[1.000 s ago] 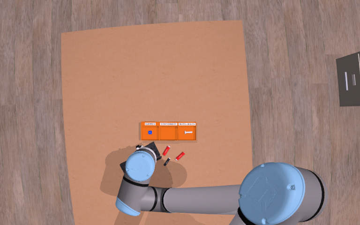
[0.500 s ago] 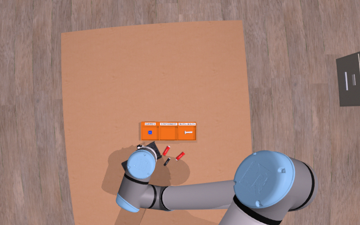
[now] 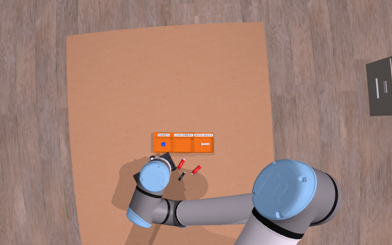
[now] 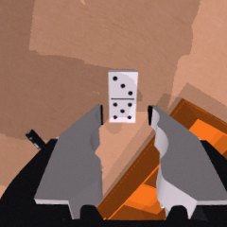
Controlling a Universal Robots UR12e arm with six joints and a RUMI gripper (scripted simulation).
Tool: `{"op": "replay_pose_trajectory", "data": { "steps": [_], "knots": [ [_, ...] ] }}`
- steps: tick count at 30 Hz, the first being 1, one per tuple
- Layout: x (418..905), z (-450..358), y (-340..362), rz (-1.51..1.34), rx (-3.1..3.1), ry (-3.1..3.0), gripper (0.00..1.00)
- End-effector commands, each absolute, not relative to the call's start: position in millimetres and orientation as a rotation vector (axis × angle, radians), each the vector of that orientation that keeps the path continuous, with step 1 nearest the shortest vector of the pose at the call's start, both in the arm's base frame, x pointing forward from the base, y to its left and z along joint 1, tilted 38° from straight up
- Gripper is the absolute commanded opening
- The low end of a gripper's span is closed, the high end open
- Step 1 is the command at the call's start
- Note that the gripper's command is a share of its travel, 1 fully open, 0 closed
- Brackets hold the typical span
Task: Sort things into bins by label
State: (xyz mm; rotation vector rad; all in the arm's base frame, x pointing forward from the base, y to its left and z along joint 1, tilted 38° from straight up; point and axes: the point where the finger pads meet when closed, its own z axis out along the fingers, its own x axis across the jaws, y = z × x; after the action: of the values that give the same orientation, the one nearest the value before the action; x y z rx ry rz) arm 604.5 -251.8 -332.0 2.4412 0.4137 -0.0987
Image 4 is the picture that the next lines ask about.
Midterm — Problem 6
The black battery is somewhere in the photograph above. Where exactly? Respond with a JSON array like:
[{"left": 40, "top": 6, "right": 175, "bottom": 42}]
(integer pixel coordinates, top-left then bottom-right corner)
[{"left": 26, "top": 130, "right": 45, "bottom": 150}]

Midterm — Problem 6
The white domino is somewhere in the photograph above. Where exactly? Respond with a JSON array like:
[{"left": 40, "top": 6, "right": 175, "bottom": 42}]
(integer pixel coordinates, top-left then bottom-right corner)
[{"left": 109, "top": 70, "right": 138, "bottom": 123}]

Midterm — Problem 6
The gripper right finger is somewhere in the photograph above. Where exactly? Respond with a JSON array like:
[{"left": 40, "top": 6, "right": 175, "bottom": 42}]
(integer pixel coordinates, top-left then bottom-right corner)
[{"left": 148, "top": 105, "right": 227, "bottom": 227}]

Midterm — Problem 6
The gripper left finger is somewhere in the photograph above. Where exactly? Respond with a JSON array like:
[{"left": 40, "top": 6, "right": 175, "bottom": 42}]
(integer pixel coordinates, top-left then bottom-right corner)
[{"left": 0, "top": 104, "right": 103, "bottom": 227}]

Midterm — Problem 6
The orange bin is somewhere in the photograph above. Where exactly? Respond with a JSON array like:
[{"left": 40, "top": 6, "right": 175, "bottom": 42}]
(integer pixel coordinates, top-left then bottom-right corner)
[{"left": 97, "top": 98, "right": 227, "bottom": 220}]

